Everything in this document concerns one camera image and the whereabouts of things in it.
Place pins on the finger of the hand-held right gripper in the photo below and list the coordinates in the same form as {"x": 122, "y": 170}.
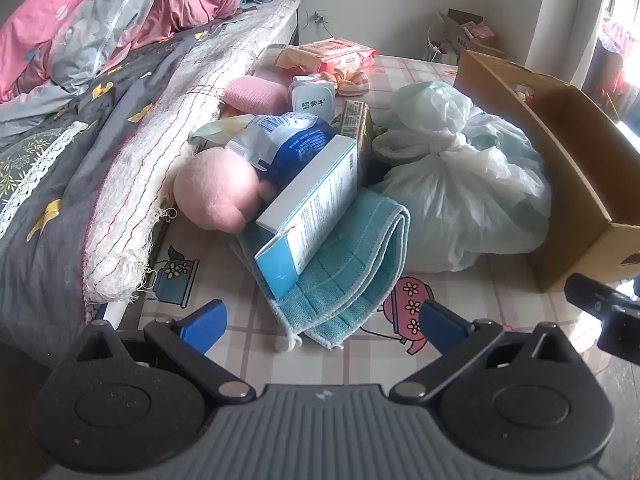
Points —
{"x": 595, "y": 297}

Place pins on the white woven mattress pad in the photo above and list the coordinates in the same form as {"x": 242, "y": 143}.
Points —
{"x": 165, "y": 135}

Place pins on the pink hanging clothes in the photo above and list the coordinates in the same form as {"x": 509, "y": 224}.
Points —
{"x": 617, "y": 35}

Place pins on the pale green plastic bag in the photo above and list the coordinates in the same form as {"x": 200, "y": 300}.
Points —
{"x": 450, "y": 180}

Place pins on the plaid flower-print table cloth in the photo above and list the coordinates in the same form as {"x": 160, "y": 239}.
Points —
{"x": 225, "y": 285}

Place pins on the pink striped bow cloth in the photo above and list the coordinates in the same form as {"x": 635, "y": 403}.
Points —
{"x": 350, "y": 81}

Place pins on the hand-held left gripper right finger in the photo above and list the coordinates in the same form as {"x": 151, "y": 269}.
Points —
{"x": 440, "y": 325}

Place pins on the small white carton green logo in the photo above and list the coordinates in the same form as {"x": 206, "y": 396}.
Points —
{"x": 312, "y": 100}

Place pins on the grey bedsheet yellow flowers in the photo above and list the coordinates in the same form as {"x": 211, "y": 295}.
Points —
{"x": 65, "y": 160}

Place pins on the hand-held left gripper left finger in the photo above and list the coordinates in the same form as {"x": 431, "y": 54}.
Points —
{"x": 205, "y": 321}

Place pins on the teal towel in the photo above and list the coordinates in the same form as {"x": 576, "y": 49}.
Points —
{"x": 350, "y": 270}

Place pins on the wall socket with plug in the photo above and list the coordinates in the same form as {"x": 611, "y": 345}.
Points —
{"x": 320, "y": 16}

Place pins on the white and blue carton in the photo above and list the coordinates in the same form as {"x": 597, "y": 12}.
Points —
{"x": 310, "y": 210}

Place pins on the pink sponge roll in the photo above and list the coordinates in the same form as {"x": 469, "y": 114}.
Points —
{"x": 252, "y": 92}

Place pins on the pink wet wipes pack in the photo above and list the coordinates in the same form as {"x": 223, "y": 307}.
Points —
{"x": 340, "y": 52}

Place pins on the blue and white plastic pouch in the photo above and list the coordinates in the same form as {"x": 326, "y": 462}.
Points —
{"x": 295, "y": 140}

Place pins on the pink plush toy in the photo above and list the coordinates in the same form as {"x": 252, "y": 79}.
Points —
{"x": 215, "y": 190}

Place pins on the open cardboard box pink packets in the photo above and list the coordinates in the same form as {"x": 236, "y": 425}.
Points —
{"x": 465, "y": 30}

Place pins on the pink and grey quilt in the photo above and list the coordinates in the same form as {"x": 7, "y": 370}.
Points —
{"x": 100, "y": 20}

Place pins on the gold snack box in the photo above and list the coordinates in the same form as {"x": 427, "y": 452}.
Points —
{"x": 355, "y": 120}

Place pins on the brown cardboard box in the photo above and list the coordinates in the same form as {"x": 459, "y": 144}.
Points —
{"x": 565, "y": 160}

